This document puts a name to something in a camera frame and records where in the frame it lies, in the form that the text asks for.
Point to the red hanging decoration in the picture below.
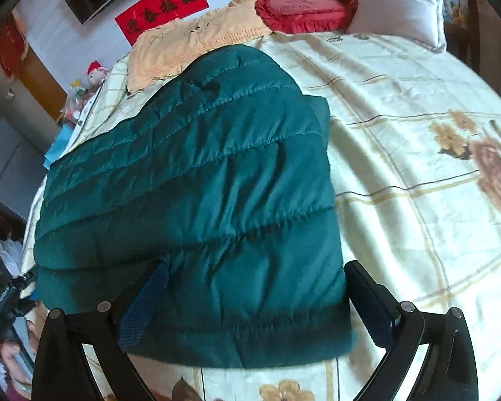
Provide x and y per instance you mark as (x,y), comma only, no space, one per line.
(8,44)

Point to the blue bag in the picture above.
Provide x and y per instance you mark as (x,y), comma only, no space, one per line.
(58,146)

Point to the white pillow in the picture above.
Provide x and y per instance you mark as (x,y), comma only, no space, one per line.
(401,10)

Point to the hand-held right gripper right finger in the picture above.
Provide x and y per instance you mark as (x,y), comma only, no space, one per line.
(373,300)

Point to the white plastic bag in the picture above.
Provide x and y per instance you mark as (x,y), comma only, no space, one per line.
(10,255)

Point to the floral checked bed quilt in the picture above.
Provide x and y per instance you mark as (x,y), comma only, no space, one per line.
(409,183)

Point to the wooden cabinet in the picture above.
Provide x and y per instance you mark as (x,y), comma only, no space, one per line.
(44,83)

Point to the plush doll with red hat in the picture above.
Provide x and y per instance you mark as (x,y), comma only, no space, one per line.
(96,73)

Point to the dark green puffer jacket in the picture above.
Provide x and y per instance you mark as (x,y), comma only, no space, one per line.
(200,200)

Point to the grey wardrobe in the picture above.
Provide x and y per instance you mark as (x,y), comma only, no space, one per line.
(8,158)

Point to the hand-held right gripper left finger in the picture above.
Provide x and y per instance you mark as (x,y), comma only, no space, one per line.
(140,313)

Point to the person's left hand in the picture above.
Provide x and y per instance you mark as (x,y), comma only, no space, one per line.
(16,355)

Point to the red wall banner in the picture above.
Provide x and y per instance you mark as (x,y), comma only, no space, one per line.
(160,10)

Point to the red ruffled pillow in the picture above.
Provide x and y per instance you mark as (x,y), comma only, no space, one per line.
(300,10)

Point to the yellow fringed pillow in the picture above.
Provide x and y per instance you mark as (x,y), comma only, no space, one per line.
(192,41)

